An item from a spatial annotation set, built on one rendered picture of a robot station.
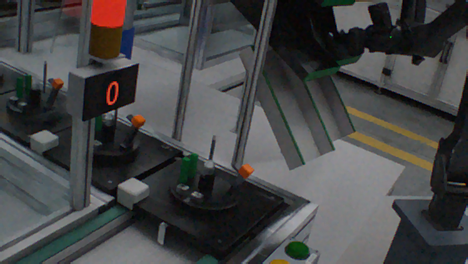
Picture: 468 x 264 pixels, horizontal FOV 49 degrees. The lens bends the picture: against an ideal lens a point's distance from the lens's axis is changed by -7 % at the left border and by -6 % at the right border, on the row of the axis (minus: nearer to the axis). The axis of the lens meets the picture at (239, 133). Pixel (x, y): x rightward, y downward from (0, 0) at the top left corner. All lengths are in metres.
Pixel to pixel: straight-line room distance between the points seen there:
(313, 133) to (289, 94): 0.11
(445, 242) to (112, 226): 0.59
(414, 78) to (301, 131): 3.82
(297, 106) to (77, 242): 0.61
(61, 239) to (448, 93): 4.35
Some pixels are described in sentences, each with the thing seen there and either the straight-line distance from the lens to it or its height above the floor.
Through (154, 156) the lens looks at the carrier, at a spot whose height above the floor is 0.97.
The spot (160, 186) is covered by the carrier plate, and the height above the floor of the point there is 0.97.
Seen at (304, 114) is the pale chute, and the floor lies 1.07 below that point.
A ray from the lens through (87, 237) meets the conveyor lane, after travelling 0.98.
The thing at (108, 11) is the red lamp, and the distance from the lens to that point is 0.82.
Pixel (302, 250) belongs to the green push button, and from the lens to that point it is 0.99.
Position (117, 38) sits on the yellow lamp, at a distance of 0.84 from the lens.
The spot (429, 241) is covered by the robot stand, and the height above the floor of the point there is 1.06.
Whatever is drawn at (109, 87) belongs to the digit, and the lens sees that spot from 0.86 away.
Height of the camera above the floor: 1.54
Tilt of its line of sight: 25 degrees down
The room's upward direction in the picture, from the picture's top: 12 degrees clockwise
